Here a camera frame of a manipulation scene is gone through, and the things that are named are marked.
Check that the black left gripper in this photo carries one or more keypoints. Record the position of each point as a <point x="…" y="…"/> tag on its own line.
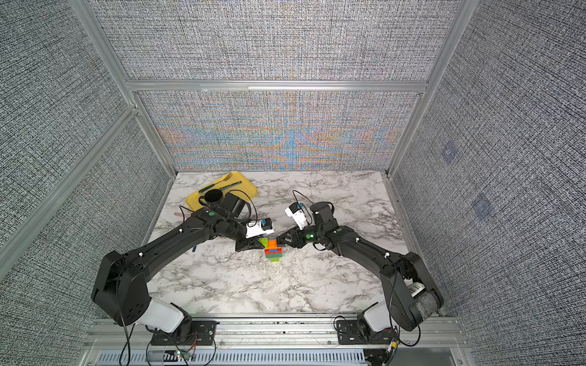
<point x="250" y="243"/>

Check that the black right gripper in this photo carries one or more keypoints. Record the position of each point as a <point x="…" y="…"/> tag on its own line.
<point x="296" y="236"/>

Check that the orange long lego brick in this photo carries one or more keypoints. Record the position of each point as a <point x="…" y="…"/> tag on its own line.
<point x="273" y="244"/>

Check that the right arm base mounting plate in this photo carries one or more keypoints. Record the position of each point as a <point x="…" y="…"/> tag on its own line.
<point x="355" y="333"/>

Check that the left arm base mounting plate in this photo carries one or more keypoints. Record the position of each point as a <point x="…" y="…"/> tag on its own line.
<point x="199" y="332"/>

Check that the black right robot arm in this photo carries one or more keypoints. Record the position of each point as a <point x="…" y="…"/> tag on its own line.
<point x="411" y="295"/>

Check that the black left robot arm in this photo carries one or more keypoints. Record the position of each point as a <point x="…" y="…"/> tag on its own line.
<point x="120" y="288"/>

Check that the black mug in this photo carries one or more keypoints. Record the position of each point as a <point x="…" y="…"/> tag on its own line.
<point x="211" y="198"/>

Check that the yellow plastic tray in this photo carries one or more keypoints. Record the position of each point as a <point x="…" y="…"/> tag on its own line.
<point x="233" y="182"/>

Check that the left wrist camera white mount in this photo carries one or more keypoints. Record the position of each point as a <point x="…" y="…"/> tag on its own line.
<point x="263" y="227"/>

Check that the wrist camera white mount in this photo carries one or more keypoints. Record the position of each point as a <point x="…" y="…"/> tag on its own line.
<point x="263" y="227"/>
<point x="296" y="212"/>

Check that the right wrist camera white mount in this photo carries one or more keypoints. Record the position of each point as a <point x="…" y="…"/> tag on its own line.
<point x="296" y="212"/>

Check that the green handled knife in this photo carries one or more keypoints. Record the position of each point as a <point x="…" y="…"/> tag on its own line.
<point x="231" y="185"/>

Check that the aluminium front rail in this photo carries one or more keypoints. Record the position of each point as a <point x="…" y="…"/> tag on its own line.
<point x="276" y="331"/>

